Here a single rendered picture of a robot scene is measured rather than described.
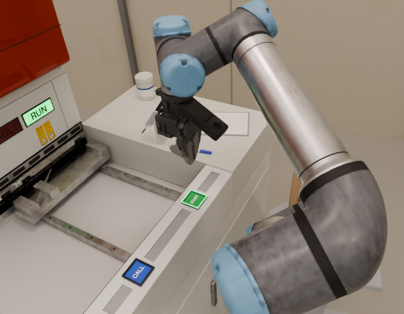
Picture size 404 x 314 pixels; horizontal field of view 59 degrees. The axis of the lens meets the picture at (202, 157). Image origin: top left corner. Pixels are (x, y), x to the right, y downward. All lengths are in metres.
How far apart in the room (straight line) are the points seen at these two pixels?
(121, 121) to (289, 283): 1.04
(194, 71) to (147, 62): 2.38
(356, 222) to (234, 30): 0.36
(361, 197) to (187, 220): 0.59
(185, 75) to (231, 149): 0.59
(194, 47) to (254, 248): 0.36
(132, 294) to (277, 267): 0.48
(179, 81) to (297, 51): 2.10
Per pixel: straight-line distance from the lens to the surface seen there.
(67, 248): 1.19
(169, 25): 0.72
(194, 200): 1.01
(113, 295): 0.88
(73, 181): 1.30
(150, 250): 0.93
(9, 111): 1.23
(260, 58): 0.59
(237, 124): 1.29
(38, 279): 1.16
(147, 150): 1.25
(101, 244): 1.12
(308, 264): 0.45
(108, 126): 1.37
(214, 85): 2.90
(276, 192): 2.41
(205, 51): 0.64
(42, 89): 1.28
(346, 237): 0.45
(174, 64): 0.62
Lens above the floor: 1.69
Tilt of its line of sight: 39 degrees down
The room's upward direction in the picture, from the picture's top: 4 degrees counter-clockwise
